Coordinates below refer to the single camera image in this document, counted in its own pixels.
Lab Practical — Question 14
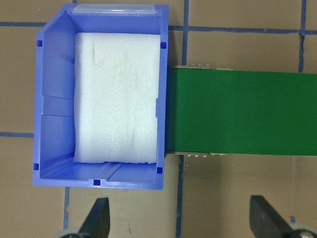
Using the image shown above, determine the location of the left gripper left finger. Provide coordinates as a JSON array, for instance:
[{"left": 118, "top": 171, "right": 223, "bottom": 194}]
[{"left": 58, "top": 197, "right": 111, "bottom": 238}]

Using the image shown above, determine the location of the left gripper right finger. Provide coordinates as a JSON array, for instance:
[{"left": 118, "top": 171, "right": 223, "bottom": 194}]
[{"left": 249, "top": 195, "right": 317, "bottom": 238}]

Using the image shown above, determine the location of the green conveyor belt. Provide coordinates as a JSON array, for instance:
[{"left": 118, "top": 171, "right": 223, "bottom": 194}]
[{"left": 165, "top": 68, "right": 317, "bottom": 156}]

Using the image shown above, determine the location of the left blue plastic bin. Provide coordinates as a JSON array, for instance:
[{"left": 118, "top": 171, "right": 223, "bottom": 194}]
[{"left": 32, "top": 3, "right": 169, "bottom": 190}]

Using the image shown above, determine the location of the left white foam pad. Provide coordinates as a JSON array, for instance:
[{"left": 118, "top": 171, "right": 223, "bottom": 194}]
[{"left": 74, "top": 33, "right": 160, "bottom": 164}]

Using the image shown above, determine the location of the clear bin label holder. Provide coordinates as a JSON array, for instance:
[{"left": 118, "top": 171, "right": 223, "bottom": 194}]
[{"left": 71, "top": 4, "right": 157, "bottom": 15}]

